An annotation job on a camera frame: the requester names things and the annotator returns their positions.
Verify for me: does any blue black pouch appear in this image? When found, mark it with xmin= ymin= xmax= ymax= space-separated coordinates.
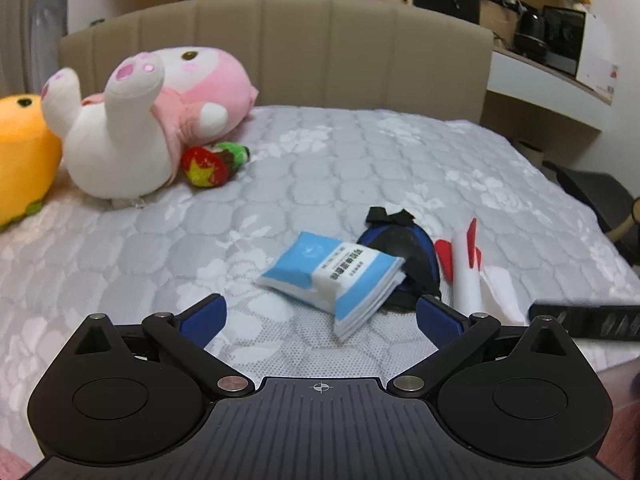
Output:
xmin=357 ymin=206 xmax=443 ymax=313

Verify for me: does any small strawberry plush toy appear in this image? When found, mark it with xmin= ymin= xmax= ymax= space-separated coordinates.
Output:
xmin=181 ymin=142 xmax=251 ymax=189

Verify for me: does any black chair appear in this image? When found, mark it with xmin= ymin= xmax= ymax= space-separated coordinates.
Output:
xmin=542 ymin=160 xmax=640 ymax=261

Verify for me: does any black kettle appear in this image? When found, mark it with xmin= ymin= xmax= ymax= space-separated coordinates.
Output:
xmin=514 ymin=10 xmax=551 ymax=58

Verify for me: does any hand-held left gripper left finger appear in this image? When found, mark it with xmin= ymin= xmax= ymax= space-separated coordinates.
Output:
xmin=75 ymin=294 xmax=253 ymax=395

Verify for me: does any black monitor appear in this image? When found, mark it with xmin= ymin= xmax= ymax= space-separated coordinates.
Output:
xmin=542 ymin=5 xmax=587 ymax=77

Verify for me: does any beige padded headboard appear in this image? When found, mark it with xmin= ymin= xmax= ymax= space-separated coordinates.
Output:
xmin=59 ymin=0 xmax=493 ymax=126

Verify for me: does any pink white plush toy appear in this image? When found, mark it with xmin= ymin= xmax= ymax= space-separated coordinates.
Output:
xmin=41 ymin=46 xmax=259 ymax=200

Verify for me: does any blue white tissue packet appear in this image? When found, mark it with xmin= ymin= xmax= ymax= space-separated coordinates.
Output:
xmin=255 ymin=231 xmax=405 ymax=345

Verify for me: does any yellow plush toy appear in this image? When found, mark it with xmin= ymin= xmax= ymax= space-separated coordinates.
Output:
xmin=0 ymin=94 xmax=63 ymax=231

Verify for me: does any white desk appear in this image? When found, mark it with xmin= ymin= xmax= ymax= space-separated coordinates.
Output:
xmin=482 ymin=45 xmax=613 ymax=133

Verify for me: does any white cardboard box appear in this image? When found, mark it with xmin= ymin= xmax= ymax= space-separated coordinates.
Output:
xmin=575 ymin=10 xmax=621 ymax=106

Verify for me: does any beige curtain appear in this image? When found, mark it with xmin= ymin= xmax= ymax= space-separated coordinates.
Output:
xmin=0 ymin=0 xmax=38 ymax=98

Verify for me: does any grey patterned bed cover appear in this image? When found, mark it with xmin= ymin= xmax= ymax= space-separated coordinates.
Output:
xmin=0 ymin=105 xmax=640 ymax=461

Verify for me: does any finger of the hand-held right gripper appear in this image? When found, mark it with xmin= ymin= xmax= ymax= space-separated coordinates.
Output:
xmin=529 ymin=302 xmax=640 ymax=342

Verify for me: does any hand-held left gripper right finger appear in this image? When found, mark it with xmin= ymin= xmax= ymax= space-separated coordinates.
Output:
xmin=387 ymin=294 xmax=573 ymax=395

